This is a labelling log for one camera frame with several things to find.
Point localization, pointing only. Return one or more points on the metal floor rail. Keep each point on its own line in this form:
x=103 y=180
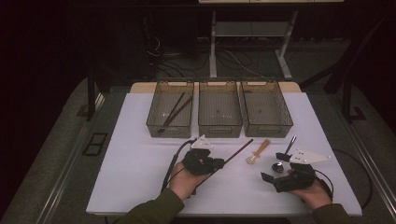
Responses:
x=67 y=174
x=372 y=168

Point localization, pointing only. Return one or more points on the white metal desk frame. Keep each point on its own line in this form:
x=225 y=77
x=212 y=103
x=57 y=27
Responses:
x=212 y=46

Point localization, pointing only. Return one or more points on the person's left hand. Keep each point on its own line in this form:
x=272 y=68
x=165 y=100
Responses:
x=183 y=183

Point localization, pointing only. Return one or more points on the smoky clear plastic bin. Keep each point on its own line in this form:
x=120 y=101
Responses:
x=267 y=129
x=219 y=129
x=169 y=130

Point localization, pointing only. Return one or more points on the black chopstick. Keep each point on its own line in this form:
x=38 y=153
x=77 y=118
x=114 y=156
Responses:
x=176 y=105

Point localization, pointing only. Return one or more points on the person's right hand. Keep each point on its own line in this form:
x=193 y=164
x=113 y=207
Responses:
x=316 y=196

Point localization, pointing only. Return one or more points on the black metal stand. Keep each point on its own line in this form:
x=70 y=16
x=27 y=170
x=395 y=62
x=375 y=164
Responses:
x=347 y=93
x=91 y=99

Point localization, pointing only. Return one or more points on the dark metal spoon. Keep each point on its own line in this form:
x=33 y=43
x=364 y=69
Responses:
x=278 y=168

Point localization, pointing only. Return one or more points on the brown wooden chopstick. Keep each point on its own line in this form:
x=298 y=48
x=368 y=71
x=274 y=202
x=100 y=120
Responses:
x=182 y=107
x=239 y=150

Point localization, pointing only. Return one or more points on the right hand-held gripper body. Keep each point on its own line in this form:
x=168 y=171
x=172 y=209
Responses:
x=295 y=180

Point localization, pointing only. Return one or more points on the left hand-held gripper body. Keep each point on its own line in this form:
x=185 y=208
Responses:
x=199 y=161

